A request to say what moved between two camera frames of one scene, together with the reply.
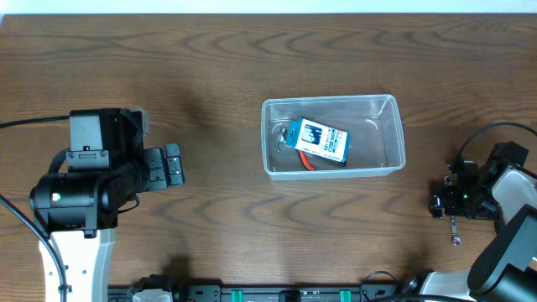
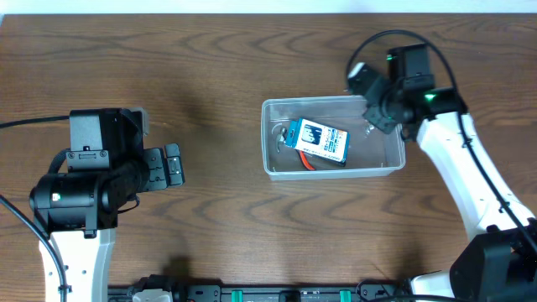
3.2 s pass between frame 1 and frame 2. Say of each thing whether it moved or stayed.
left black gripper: stayed
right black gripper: moved
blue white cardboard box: stayed
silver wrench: moved
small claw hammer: stayed
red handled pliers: stayed
